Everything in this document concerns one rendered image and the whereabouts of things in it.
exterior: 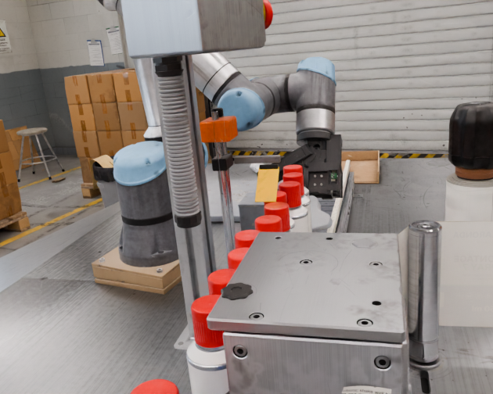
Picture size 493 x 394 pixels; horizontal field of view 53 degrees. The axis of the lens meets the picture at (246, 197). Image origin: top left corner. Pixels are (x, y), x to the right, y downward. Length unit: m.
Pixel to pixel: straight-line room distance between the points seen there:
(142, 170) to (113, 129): 3.68
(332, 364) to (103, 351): 0.64
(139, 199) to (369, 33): 4.26
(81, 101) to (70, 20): 2.43
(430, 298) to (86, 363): 0.53
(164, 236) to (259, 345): 0.76
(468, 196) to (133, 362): 0.57
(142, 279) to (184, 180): 0.45
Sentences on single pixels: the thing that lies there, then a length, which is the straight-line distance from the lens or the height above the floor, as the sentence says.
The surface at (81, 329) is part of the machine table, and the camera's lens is 0.97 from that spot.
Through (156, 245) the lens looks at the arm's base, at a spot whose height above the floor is 0.91.
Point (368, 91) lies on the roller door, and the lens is 5.13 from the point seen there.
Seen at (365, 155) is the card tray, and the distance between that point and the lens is 1.92.
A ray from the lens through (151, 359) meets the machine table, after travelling 0.84.
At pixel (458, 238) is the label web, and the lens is 0.66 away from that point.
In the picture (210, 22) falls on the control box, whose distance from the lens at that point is 0.57.
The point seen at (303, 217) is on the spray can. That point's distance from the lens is 0.75.
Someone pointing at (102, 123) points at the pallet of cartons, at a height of 0.71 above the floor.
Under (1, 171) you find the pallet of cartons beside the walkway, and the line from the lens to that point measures 4.29.
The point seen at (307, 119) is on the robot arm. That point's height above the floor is 1.15.
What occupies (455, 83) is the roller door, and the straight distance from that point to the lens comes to 5.01.
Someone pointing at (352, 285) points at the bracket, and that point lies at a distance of 0.32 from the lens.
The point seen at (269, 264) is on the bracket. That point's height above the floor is 1.14.
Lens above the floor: 1.29
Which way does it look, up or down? 17 degrees down
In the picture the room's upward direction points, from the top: 5 degrees counter-clockwise
